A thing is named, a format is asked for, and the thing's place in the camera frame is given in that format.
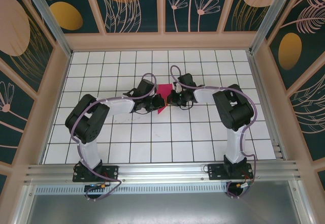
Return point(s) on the pink paper sheet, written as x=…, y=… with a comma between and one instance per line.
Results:
x=163, y=89

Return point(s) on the aluminium side rail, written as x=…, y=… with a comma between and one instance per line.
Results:
x=264, y=107

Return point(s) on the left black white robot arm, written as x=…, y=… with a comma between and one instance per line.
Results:
x=89, y=150

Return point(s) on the grey metal panel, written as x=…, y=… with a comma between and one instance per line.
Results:
x=162, y=208

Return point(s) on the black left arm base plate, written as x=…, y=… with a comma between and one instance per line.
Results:
x=111, y=173

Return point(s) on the aluminium mounting rail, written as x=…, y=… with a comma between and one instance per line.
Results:
x=162, y=170

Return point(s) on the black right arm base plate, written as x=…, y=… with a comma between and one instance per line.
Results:
x=215, y=172

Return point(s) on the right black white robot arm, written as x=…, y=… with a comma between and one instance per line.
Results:
x=234, y=145

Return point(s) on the aluminium frame post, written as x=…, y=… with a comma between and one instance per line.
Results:
x=48, y=18
x=269, y=18

